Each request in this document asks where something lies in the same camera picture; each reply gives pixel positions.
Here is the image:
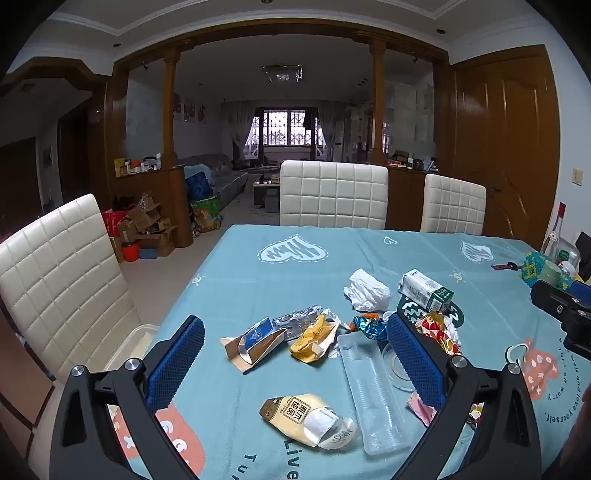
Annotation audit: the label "grey sofa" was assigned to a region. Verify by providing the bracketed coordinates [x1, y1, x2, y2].
[178, 154, 247, 204]

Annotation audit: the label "clear plastic jar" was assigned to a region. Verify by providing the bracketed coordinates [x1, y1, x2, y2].
[556, 249, 580, 278]

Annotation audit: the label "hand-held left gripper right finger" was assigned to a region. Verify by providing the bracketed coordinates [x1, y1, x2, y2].
[385, 311, 542, 480]

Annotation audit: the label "torn blue white carton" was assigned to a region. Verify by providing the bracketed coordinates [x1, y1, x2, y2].
[220, 317, 296, 372]

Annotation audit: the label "pink wrapper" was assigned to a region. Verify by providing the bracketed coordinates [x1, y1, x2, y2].
[406, 391, 437, 426]

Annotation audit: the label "glass bottle red label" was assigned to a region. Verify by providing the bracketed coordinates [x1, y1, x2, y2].
[542, 202, 568, 259]

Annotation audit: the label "barred window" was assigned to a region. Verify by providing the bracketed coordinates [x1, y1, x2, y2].
[262, 108, 319, 148]

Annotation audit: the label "white green milk carton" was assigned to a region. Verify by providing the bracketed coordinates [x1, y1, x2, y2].
[398, 269, 454, 313]

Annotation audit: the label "wooden column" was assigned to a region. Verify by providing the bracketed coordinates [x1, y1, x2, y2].
[369, 39, 387, 164]
[164, 48, 181, 169]

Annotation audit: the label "clear plastic storage bin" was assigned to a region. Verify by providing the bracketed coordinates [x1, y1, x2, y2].
[102, 324, 160, 372]

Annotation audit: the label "red patterned wrapper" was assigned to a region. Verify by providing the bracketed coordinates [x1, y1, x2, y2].
[416, 311, 462, 356]

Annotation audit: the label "wooden half wall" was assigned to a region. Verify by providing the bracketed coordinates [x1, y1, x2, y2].
[113, 166, 192, 247]

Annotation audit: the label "row of small boxes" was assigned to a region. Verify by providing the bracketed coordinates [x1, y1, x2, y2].
[115, 154, 162, 178]

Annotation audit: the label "wooden counter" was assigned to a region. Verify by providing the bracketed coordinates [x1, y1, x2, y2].
[387, 166, 437, 232]

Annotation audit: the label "light blue printed tablecloth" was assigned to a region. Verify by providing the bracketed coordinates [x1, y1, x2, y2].
[108, 224, 591, 480]

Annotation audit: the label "orange peel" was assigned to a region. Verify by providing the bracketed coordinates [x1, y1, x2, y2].
[347, 313, 380, 333]

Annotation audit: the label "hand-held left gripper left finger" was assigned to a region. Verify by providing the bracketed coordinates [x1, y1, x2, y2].
[50, 315, 206, 480]

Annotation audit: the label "blue bag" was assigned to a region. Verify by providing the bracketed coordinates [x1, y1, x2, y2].
[185, 173, 214, 200]

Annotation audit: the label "green cup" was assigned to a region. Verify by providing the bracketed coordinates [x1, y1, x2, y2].
[538, 260, 561, 287]

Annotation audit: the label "cream quilted leather chair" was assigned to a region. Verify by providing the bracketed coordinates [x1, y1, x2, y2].
[0, 194, 141, 384]
[420, 174, 487, 236]
[279, 160, 389, 230]

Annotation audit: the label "pile of cardboard boxes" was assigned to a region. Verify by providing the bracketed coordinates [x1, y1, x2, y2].
[115, 200, 178, 259]

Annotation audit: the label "red box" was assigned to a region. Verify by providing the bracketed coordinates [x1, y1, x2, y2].
[102, 208, 127, 238]

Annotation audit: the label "clear plastic tray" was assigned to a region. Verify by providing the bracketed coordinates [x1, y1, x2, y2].
[337, 332, 413, 455]

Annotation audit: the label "wooden door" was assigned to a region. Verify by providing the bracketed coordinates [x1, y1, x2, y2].
[455, 46, 561, 250]

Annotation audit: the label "crushed beige drink carton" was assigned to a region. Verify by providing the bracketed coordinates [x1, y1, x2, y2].
[259, 394, 358, 450]

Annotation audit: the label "colourful shopping bag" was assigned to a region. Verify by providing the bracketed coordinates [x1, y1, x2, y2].
[191, 196, 222, 234]

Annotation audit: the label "crumpled white tissue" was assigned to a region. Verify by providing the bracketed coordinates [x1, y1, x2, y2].
[344, 269, 392, 312]

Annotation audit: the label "glass coffee table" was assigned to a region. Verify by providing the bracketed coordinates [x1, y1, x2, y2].
[252, 173, 281, 206]

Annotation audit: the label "white plastic lid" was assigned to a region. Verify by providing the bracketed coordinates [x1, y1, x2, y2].
[381, 342, 416, 393]

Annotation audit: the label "silver pill blister pack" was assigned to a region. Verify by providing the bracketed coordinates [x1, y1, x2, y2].
[272, 305, 324, 340]

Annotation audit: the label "metal key ring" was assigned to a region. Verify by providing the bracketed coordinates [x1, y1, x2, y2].
[505, 340, 530, 370]

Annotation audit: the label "ceiling light fixture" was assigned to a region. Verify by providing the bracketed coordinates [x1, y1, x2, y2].
[262, 65, 303, 84]

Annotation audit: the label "wall pictures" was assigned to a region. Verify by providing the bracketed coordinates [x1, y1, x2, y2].
[172, 92, 207, 123]

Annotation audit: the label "blue foil wrapper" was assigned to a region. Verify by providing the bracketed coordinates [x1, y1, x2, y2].
[353, 315, 387, 341]

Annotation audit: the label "crumpled yellow wrapper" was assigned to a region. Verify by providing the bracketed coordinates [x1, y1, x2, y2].
[289, 310, 341, 364]

